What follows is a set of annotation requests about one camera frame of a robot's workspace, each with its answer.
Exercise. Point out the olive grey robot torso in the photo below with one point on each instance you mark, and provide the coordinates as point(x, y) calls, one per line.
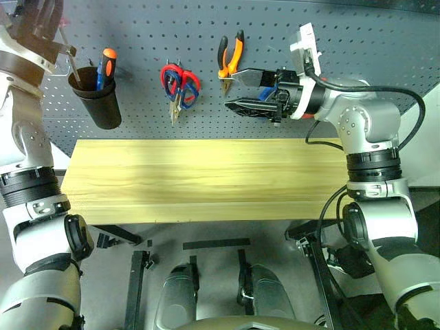
point(251, 324)

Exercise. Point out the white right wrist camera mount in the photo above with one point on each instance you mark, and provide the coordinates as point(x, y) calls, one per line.
point(304, 41)

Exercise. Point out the grey rounded foot shell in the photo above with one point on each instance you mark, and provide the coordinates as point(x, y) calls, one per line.
point(177, 299)
point(271, 292)

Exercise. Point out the grey perforated pegboard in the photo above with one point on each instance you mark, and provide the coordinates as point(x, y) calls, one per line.
point(172, 27)

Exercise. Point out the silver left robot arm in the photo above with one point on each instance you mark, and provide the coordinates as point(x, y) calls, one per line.
point(31, 148)

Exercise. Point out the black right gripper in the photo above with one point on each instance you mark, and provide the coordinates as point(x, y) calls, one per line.
point(287, 96)

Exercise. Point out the thick red tape roll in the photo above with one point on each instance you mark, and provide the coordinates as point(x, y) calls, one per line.
point(308, 115)

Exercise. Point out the black cup holder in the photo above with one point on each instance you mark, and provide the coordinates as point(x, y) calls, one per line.
point(99, 106)

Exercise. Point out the blue tape roll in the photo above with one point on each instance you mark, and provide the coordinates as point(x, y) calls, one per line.
point(265, 93)

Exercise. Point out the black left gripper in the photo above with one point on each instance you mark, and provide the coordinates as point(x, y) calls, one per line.
point(41, 46)

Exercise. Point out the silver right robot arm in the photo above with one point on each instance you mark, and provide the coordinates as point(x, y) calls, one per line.
point(371, 117)

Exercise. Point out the black table leg frame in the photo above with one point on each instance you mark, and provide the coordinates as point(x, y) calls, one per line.
point(319, 268)
point(135, 282)

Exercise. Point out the black floor tape strip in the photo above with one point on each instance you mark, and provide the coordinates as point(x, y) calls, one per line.
point(216, 243)

